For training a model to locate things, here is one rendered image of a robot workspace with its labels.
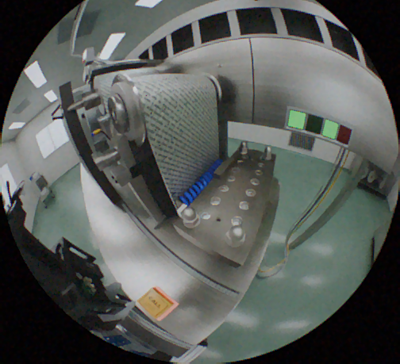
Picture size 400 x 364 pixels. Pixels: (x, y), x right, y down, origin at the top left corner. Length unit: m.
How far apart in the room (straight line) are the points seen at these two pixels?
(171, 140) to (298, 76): 0.39
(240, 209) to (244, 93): 0.35
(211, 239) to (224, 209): 0.07
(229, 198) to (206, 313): 0.31
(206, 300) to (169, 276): 0.12
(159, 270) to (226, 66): 0.65
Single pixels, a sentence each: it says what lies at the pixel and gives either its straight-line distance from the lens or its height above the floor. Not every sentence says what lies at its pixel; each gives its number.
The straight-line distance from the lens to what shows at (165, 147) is 0.22.
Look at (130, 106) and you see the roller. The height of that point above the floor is 1.26.
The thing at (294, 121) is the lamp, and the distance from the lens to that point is 0.41.
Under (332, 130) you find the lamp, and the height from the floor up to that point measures 1.18.
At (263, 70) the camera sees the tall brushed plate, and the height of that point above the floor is 1.32.
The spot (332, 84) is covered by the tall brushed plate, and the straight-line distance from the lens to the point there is 0.45.
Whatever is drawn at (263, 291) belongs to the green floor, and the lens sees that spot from 1.33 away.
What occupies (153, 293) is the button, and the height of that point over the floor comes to 0.92.
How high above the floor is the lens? 1.25
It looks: 34 degrees down
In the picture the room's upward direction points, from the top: 8 degrees counter-clockwise
